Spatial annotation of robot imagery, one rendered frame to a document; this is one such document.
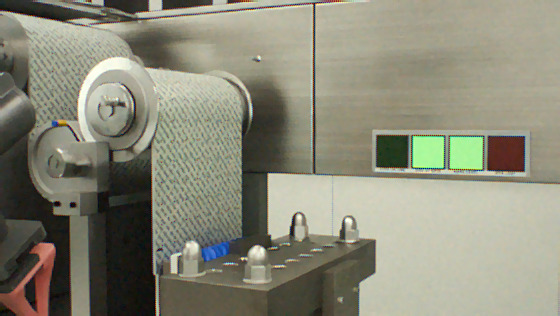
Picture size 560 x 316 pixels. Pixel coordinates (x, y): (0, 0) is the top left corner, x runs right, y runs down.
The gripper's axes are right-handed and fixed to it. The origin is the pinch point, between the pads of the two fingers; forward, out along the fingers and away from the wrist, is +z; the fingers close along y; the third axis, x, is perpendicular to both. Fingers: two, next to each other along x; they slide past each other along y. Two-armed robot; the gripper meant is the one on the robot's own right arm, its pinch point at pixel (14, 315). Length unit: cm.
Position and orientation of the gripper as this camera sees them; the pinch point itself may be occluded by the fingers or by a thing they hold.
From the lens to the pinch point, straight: 69.1
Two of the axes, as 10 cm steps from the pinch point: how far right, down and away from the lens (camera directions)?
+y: -9.4, -0.2, 3.3
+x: -2.9, 5.4, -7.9
